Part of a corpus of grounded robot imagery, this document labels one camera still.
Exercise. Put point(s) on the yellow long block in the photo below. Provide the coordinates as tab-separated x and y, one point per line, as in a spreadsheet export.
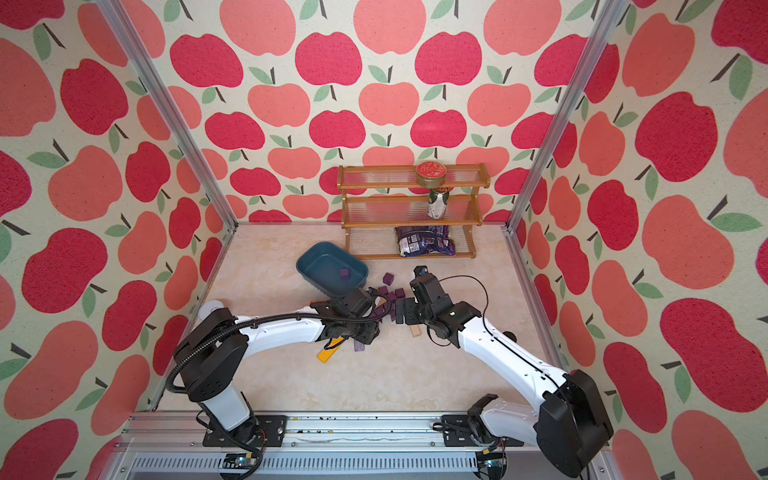
330	350

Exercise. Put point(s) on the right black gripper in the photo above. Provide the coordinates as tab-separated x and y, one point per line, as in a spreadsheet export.
409	315

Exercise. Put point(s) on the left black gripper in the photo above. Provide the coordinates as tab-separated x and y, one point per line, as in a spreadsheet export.
372	334

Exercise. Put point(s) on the right aluminium frame post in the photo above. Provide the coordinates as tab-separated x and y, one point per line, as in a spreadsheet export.
605	24

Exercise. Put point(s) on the left aluminium frame post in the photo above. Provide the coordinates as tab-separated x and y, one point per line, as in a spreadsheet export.
121	26

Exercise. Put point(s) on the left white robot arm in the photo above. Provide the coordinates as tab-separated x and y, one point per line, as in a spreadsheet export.
207	359

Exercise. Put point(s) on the aluminium frame post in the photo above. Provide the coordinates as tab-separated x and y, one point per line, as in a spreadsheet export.
121	26
605	24

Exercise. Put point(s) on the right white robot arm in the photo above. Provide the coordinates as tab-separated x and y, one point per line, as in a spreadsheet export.
564	416

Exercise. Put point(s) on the red round tin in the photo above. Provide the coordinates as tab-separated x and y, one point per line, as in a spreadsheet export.
431	174

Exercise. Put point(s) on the purple snack bag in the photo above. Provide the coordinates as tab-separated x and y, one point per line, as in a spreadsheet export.
413	241

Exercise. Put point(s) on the yellow tin can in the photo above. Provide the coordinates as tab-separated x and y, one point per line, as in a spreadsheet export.
206	309

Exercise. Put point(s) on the wooden three-tier shelf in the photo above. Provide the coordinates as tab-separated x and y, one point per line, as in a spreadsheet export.
376	200

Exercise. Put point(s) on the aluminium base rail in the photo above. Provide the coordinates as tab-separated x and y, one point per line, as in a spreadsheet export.
319	445

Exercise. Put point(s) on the teal plastic storage bin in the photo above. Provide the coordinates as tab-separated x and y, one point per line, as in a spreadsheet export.
320	266

